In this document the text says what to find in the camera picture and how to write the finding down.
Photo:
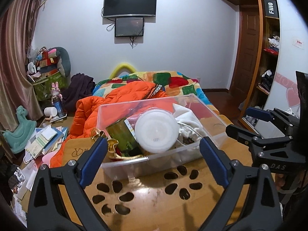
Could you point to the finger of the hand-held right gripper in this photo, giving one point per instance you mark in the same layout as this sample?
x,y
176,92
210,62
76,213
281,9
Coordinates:
x,y
257,113
240,132

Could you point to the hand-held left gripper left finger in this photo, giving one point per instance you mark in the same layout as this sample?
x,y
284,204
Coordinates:
x,y
93,158

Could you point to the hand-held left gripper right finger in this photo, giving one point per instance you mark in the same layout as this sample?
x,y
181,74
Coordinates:
x,y
214,161

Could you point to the gold ribbon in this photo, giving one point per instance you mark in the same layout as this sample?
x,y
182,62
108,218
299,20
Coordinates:
x,y
112,144

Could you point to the green glass bottle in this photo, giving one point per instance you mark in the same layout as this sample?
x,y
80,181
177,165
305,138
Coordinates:
x,y
120,137

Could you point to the white cloth pouch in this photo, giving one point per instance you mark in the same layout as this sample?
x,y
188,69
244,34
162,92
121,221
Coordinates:
x,y
187,120

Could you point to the clear plastic storage box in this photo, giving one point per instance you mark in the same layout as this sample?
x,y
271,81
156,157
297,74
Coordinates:
x,y
163,163

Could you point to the white round plastic lid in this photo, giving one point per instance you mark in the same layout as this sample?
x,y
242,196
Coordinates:
x,y
156,130

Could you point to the person's right hand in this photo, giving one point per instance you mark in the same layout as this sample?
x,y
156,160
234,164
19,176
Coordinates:
x,y
280,181

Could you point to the orange puffer jacket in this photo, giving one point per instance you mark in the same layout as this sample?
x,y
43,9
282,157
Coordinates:
x,y
89,110

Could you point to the wooden wardrobe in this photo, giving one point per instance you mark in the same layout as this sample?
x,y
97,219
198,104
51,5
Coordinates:
x,y
269,65

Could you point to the pile of papers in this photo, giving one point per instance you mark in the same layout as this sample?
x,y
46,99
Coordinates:
x,y
41,139

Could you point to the brown wooden door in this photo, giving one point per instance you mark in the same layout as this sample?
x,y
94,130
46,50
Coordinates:
x,y
245,53

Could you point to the white mug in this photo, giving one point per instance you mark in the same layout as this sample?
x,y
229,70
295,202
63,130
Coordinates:
x,y
50,112

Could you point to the wooden desk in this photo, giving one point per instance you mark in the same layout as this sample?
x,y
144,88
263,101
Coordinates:
x,y
149,197

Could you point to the pink bunny bottle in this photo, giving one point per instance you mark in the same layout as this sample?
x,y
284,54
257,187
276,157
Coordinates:
x,y
57,101

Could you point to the dark purple cloth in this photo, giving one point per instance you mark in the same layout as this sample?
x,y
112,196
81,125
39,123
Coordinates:
x,y
77,91

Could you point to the teal rocking horse toy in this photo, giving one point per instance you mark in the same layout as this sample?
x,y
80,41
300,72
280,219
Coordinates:
x,y
19,134

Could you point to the white wardrobe door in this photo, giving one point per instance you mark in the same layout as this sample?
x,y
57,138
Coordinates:
x,y
288,41

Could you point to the colourful patchwork blanket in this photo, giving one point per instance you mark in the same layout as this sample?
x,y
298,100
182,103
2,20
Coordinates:
x,y
173,81

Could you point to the green gift box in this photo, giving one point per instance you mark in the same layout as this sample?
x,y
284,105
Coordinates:
x,y
45,86

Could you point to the grey plush cushion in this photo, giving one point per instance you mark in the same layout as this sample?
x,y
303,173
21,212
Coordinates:
x,y
63,60

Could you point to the small white fan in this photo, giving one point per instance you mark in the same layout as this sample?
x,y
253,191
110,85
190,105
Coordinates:
x,y
30,68

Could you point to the red gift box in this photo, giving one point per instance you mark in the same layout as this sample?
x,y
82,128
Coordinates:
x,y
47,59

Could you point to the pink striped curtain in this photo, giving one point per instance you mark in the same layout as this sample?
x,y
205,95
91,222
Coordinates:
x,y
14,65

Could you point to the small black wall monitor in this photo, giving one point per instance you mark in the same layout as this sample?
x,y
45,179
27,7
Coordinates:
x,y
129,27

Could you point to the black wall television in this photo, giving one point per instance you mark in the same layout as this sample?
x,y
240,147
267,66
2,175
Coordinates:
x,y
130,3

